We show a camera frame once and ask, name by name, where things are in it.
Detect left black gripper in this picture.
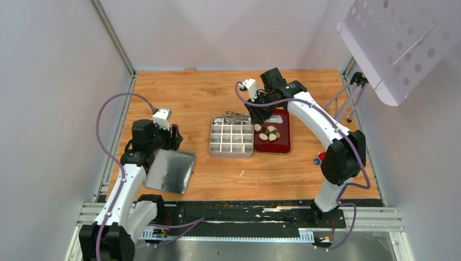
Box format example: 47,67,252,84
148,120,183,152

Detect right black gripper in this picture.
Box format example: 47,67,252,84
245,91,280,124

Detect metal tongs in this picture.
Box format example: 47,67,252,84
223,111,283,124

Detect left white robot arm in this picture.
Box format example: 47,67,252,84
79,119,183,260

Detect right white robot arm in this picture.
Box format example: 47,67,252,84
234,67,366,227

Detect red rectangular tray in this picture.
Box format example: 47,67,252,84
253,109,291,154

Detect silver tin lid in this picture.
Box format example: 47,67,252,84
144,150,196,195

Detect silver compartment tin box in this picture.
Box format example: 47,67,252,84
209,116,254,159

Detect red blue toy car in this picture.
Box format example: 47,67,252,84
314,151,326,165

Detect small tripod stand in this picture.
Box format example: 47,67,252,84
323,71,369,123

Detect white perforated metal panel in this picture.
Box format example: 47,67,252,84
337,0,460,107

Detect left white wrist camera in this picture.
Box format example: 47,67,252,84
152,107,172,131

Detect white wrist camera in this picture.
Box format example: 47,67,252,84
152,107,172,131
239,78,259,102

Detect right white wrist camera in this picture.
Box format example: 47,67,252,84
239,78,259,102

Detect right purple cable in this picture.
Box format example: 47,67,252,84
234,80,372,252

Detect purple cable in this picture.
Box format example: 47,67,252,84
95,92,158,261
234,80,372,252

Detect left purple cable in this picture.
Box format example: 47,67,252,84
95,92,158,261

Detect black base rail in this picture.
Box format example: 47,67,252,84
151,200,347,239

